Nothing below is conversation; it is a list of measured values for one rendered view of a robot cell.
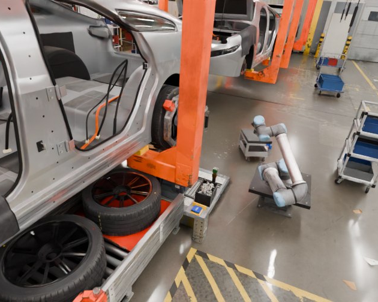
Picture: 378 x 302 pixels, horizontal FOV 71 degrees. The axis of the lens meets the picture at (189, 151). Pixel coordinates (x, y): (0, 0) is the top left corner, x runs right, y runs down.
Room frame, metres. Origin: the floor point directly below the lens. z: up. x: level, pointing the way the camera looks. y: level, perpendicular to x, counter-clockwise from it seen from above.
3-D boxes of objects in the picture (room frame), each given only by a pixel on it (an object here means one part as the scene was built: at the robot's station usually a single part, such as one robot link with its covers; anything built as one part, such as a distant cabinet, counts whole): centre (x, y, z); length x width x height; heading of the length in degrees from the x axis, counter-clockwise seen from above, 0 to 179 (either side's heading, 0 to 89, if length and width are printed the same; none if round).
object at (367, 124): (2.95, -2.18, 0.50); 0.53 x 0.42 x 1.00; 156
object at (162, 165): (2.07, 0.31, 0.69); 0.52 x 0.17 x 0.35; 66
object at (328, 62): (10.55, -5.11, 0.48); 1.00 x 0.61 x 0.96; 74
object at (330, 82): (7.24, -3.66, 0.48); 1.00 x 0.61 x 0.96; 163
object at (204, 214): (1.78, -0.17, 0.44); 0.43 x 0.17 x 0.03; 156
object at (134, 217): (1.79, 0.55, 0.39); 0.66 x 0.66 x 0.24
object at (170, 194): (2.23, 0.18, 0.26); 0.42 x 0.18 x 0.35; 66
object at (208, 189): (1.80, -0.17, 0.51); 0.20 x 0.14 x 0.13; 160
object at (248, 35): (5.41, -0.91, 1.36); 0.71 x 0.30 x 0.51; 156
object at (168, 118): (2.54, 0.12, 0.85); 0.54 x 0.07 x 0.54; 156
